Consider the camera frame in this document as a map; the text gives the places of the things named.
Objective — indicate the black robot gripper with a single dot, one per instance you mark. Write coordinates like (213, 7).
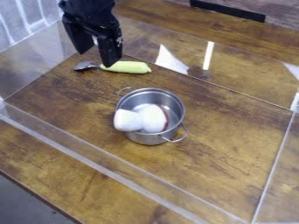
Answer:
(89, 17)

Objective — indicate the silver metal pot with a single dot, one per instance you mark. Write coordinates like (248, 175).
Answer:
(133, 98)

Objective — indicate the white and red plush mushroom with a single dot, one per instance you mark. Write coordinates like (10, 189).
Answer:
(148, 119)

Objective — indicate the black bar in background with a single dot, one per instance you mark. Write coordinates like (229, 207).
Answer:
(228, 10)

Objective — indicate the yellow handled metal spoon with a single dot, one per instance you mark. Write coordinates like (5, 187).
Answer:
(128, 67)

